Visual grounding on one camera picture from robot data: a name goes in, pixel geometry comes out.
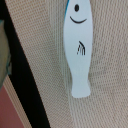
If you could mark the white toy fish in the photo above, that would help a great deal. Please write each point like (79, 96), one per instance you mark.
(78, 37)

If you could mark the beige woven placemat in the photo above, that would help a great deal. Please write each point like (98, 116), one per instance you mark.
(39, 25)

